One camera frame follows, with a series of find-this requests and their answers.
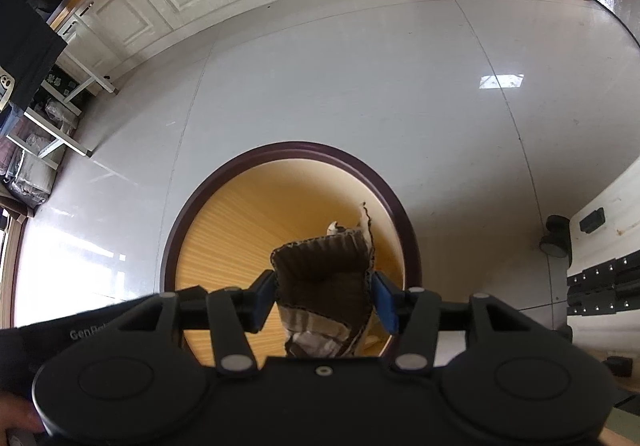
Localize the black cloth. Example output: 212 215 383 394
0 0 68 113

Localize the black caster wheel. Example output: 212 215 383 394
539 215 572 258

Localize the wooden trash bin dark rim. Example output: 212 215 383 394
162 141 422 367

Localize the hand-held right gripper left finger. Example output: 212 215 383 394
117 270 279 379

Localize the white metal stand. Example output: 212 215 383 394
4 53 119 160

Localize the person's left hand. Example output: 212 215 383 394
0 393 45 435

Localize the grey fabric storage bag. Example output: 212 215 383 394
0 146 57 208

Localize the torn brown cardboard piece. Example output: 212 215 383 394
270 201 378 359

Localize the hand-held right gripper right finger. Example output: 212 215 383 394
372 271 527 377

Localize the cartoon print tote bag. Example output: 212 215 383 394
0 68 17 108

